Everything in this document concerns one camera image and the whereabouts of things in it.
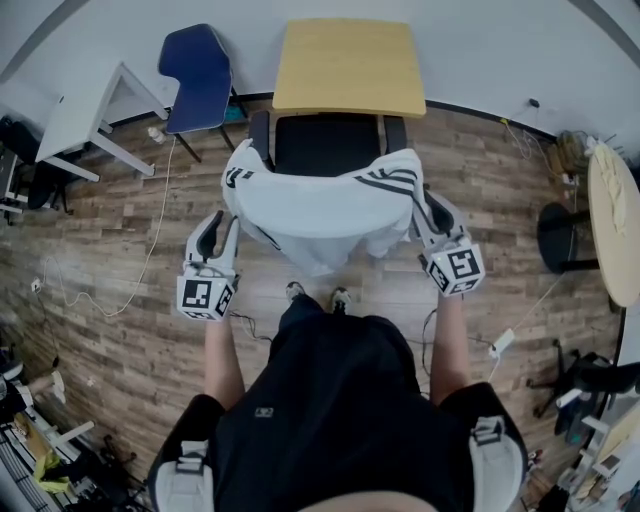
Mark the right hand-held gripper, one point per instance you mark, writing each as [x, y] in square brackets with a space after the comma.
[457, 267]

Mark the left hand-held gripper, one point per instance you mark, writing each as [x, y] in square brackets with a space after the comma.
[205, 297]

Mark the white garment with black stripes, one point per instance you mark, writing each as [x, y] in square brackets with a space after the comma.
[325, 210]

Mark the black office chair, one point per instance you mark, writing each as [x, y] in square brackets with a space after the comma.
[325, 145]

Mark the person's left forearm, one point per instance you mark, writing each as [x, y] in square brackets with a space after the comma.
[224, 365]

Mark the person's right forearm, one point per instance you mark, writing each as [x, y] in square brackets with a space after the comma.
[450, 350]

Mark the blue fabric chair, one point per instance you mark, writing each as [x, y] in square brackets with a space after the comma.
[200, 75]

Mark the black mesh swivel chair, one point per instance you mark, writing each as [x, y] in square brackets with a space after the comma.
[590, 375]

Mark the person's left shoe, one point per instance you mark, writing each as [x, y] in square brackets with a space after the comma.
[294, 290]

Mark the person's shoe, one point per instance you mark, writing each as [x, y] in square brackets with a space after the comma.
[294, 290]
[341, 299]

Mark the person's right shoe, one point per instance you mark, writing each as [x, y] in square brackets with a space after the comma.
[341, 299]

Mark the small white bottle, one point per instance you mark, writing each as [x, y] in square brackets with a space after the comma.
[156, 135]

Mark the white power strip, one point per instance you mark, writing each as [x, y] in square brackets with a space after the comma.
[501, 343]

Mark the teal box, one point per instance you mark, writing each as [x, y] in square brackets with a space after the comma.
[235, 114]

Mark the stack of cardboard boxes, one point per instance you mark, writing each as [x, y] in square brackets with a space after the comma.
[570, 155]

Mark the round beige table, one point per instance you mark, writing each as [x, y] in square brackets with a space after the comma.
[612, 270]

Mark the beige cloth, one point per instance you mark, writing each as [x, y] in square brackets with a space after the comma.
[612, 185]

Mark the white desk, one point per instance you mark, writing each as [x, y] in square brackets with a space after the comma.
[85, 125]

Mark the white plug adapter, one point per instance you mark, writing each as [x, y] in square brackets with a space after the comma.
[37, 285]

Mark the yellow wooden desk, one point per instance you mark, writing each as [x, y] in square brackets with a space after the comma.
[350, 60]

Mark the person's black-clothed torso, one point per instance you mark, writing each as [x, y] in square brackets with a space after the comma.
[340, 410]

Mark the yellow-green cloth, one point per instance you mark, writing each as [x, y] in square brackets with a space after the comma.
[50, 475]

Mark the person's face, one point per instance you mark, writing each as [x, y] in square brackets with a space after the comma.
[370, 504]

